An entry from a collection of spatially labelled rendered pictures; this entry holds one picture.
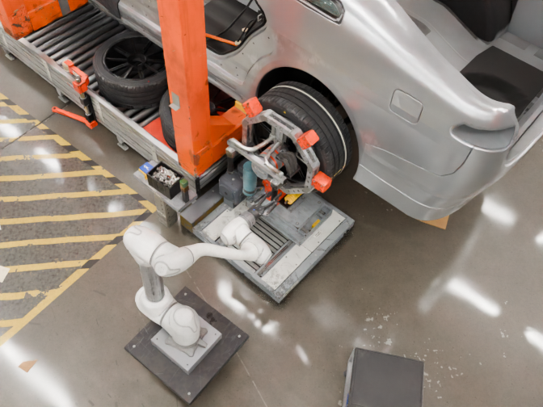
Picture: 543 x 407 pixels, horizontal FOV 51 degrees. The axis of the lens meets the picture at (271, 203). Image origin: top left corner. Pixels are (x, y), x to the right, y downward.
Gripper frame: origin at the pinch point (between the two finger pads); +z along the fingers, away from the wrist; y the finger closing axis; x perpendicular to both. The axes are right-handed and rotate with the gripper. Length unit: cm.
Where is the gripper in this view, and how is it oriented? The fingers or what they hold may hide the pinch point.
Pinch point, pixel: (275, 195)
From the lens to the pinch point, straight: 317.5
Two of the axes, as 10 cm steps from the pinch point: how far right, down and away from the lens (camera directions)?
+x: 0.5, -5.8, -8.1
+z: 6.6, -5.9, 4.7
